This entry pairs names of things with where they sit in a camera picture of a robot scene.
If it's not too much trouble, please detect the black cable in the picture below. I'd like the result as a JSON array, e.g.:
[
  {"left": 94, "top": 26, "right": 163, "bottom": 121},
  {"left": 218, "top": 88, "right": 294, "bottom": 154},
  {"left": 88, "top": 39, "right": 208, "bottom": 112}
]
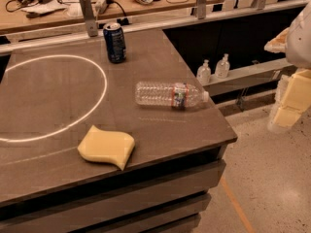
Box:
[{"left": 106, "top": 0, "right": 131, "bottom": 26}]

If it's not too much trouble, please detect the clear plastic water bottle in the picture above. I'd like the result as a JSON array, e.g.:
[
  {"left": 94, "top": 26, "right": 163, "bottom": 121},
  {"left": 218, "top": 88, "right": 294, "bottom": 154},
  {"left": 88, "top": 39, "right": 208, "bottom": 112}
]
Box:
[{"left": 135, "top": 82, "right": 209, "bottom": 109}]

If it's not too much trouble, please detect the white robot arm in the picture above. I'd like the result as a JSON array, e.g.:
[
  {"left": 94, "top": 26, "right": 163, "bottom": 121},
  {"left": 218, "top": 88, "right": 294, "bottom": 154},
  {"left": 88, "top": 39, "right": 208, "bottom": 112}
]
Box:
[{"left": 264, "top": 2, "right": 311, "bottom": 133}]

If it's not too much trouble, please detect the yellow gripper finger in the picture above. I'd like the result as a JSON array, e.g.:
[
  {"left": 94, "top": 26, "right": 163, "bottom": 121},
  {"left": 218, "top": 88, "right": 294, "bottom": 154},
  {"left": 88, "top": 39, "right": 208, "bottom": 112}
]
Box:
[
  {"left": 267, "top": 69, "right": 311, "bottom": 133},
  {"left": 264, "top": 28, "right": 289, "bottom": 53}
]

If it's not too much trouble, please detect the blue soda can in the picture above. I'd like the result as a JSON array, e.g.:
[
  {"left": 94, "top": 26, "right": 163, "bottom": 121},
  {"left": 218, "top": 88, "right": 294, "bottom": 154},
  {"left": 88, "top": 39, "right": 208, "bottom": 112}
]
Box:
[{"left": 103, "top": 22, "right": 126, "bottom": 63}]

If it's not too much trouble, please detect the white paper sheet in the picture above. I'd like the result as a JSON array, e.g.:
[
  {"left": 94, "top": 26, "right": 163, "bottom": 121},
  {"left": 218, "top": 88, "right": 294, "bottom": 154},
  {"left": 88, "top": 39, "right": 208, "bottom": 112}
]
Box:
[{"left": 22, "top": 0, "right": 67, "bottom": 14}]

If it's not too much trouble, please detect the left hand sanitizer bottle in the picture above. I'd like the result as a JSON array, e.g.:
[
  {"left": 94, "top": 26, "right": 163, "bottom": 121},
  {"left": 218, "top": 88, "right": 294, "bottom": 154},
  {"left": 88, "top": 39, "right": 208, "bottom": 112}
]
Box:
[{"left": 196, "top": 59, "right": 211, "bottom": 85}]

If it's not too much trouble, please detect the yellow wavy sponge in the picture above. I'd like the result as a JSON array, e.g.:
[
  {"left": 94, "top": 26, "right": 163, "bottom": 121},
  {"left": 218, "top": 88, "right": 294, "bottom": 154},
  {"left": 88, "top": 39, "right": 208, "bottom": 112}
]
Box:
[{"left": 78, "top": 125, "right": 135, "bottom": 171}]

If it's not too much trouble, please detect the middle metal frame post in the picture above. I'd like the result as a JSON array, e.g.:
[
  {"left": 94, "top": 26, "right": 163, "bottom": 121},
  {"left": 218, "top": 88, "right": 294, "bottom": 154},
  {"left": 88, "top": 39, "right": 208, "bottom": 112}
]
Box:
[{"left": 194, "top": 0, "right": 206, "bottom": 19}]

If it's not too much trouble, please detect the left metal frame post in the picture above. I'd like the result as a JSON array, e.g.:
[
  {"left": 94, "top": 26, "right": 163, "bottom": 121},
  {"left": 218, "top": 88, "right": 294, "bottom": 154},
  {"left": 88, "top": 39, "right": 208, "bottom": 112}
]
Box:
[{"left": 79, "top": 0, "right": 98, "bottom": 37}]

